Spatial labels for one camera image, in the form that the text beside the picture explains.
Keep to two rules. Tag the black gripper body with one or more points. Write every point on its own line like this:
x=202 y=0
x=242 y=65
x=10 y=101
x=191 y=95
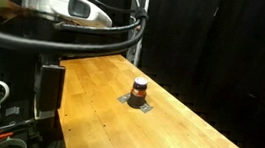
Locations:
x=49 y=88

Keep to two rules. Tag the dark bottle with orange band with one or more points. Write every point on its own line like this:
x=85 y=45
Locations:
x=138 y=93

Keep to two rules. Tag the white vertical pole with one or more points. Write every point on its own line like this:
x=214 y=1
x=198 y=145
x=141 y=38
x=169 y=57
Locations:
x=138 y=48

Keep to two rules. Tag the grey square coaster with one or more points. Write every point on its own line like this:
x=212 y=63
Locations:
x=146 y=108

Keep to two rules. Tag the black equipment bag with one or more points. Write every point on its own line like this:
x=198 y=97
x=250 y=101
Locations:
x=19 y=128

